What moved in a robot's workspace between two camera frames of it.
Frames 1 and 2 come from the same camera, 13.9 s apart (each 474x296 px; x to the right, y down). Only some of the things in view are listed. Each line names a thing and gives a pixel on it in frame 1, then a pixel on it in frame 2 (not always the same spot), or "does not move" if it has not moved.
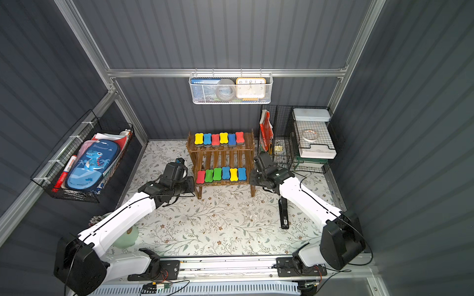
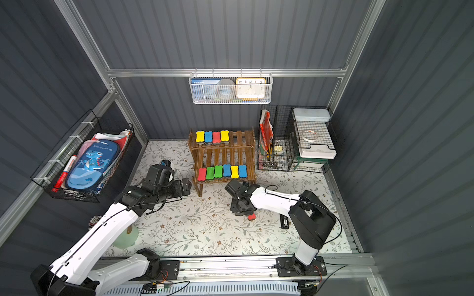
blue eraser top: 207,139 does not move
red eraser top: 215,138 does not move
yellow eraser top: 223,137 does not move
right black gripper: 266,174 to 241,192
